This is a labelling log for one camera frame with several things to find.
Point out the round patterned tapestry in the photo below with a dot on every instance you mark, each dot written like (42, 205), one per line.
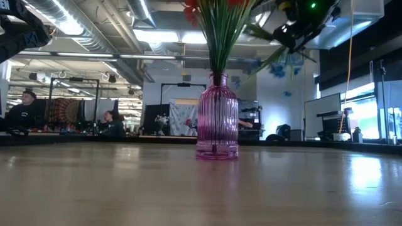
(64, 111)

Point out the floral cloth backdrop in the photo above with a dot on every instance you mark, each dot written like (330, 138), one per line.
(180, 119)

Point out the black aluminium table frame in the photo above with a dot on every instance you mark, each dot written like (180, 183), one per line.
(94, 139)

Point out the white board panel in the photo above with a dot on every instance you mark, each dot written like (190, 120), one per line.
(320, 116)

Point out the dark bottle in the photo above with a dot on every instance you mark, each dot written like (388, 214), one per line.
(357, 135)

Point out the white flowers in vase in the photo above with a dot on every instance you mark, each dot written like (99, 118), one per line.
(161, 120)

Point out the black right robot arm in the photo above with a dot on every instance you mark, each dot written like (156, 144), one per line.
(320, 12)

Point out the black office chair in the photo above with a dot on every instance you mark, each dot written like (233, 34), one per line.
(281, 133)

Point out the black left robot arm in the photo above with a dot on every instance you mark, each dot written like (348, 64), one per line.
(22, 34)

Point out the dense red flower bunch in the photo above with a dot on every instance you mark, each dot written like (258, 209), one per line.
(220, 37)

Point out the ceiling light panel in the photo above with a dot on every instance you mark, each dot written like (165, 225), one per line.
(163, 36)

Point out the black stand frame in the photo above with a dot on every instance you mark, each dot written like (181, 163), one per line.
(73, 79)
(183, 84)

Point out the pink ribbed glass vase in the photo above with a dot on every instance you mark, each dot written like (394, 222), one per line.
(216, 119)

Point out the sparse red flower bunch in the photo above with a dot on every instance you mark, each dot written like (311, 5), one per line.
(191, 12)

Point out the person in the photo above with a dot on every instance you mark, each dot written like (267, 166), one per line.
(25, 114)
(113, 125)

